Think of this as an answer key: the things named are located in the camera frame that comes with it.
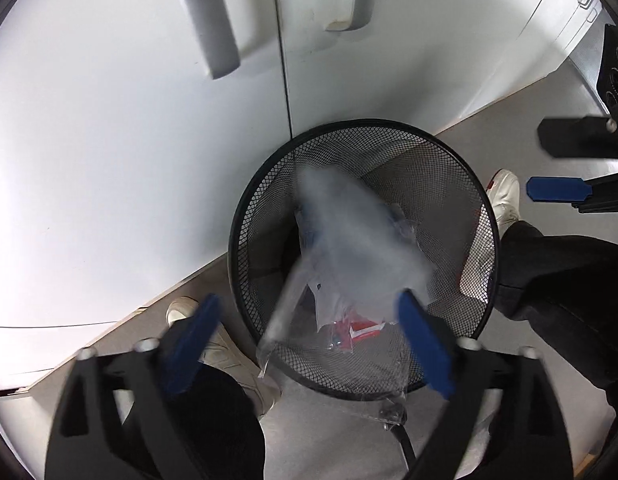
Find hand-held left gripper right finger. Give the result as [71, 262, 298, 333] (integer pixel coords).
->
[398, 291, 574, 480]

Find person's leg black trousers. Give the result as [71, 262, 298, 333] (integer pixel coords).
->
[122, 360, 266, 480]
[498, 220, 618, 413]

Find person's right white shoe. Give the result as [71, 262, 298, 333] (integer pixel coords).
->
[461, 169, 520, 306]

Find person's left leg black trousers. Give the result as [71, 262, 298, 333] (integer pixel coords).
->
[122, 360, 266, 480]

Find large clear plastic bag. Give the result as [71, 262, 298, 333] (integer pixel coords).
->
[255, 164, 436, 426]

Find black wire mesh wastebasket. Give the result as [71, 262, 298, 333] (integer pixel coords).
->
[228, 118, 503, 402]

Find person's left white shoe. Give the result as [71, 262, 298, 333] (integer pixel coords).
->
[166, 296, 282, 417]

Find white cabinet door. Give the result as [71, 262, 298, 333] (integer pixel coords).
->
[0, 0, 293, 396]
[271, 0, 607, 137]

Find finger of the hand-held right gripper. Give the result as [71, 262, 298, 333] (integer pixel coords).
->
[526, 176, 618, 213]
[537, 116, 618, 158]

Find red and white carton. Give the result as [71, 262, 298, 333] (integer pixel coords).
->
[325, 310, 387, 352]

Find person's right leg black trousers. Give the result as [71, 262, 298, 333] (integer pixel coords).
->
[498, 220, 618, 413]

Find blue plastic bag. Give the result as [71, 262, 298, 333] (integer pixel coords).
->
[381, 202, 419, 248]

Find person's white shoe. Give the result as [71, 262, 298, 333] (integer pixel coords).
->
[461, 169, 520, 306]
[166, 296, 282, 417]

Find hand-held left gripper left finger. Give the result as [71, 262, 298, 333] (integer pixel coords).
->
[44, 294, 222, 480]

